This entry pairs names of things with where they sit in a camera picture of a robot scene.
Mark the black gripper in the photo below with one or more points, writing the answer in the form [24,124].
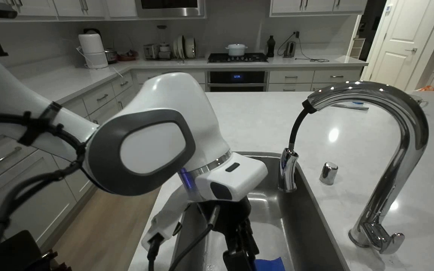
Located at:
[236,227]

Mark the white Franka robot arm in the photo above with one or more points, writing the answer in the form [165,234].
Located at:
[176,100]

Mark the chrome gooseneck faucet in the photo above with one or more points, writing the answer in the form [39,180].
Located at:
[406,121]

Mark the stainless steel sink basin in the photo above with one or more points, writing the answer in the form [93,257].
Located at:
[312,231]

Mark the small chrome cylinder cap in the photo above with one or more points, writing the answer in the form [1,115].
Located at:
[328,176]

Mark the black built-in oven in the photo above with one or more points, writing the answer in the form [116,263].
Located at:
[236,79]

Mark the white cabinet drawer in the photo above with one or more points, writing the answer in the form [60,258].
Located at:
[200,76]
[289,78]
[138,76]
[6,164]
[336,76]
[122,84]
[98,99]
[289,88]

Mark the white cabinet door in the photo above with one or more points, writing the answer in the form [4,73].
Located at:
[36,206]
[75,183]

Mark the black gas stove top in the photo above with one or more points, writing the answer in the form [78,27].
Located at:
[236,58]

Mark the white cooking pot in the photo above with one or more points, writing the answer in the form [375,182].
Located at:
[235,51]

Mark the dark bottle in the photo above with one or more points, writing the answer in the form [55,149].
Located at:
[269,48]

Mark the white plate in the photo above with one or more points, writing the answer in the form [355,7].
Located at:
[189,48]
[177,48]

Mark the glass jar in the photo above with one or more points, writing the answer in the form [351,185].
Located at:
[164,52]
[149,52]

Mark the red kitchen item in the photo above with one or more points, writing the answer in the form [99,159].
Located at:
[128,57]

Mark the dark bowl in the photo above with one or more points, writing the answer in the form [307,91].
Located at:
[111,57]

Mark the black equipment stand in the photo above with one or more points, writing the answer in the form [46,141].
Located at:
[22,254]

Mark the white paper towel roll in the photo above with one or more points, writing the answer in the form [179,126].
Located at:
[92,51]

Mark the steel over-range microwave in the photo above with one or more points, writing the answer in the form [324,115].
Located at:
[170,9]

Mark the white plastic bag orange print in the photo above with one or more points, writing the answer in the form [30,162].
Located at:
[426,90]

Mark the white panel door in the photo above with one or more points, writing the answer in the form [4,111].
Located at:
[402,36]

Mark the white upper wall cabinet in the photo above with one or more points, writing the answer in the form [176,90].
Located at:
[316,7]
[70,9]

